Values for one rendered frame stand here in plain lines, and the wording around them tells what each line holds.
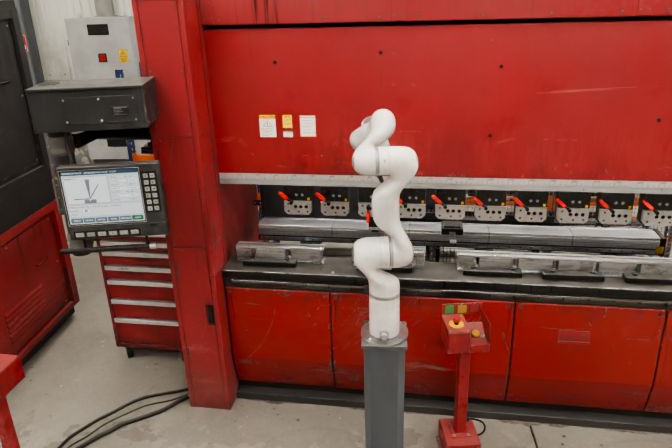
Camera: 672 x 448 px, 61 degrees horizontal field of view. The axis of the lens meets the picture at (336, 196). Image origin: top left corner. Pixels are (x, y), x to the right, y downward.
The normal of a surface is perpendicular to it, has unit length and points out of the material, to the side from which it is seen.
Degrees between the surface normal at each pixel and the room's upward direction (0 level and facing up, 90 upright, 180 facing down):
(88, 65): 90
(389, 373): 90
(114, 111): 90
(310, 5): 90
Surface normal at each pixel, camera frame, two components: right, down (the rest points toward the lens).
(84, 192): 0.09, 0.34
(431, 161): -0.15, 0.35
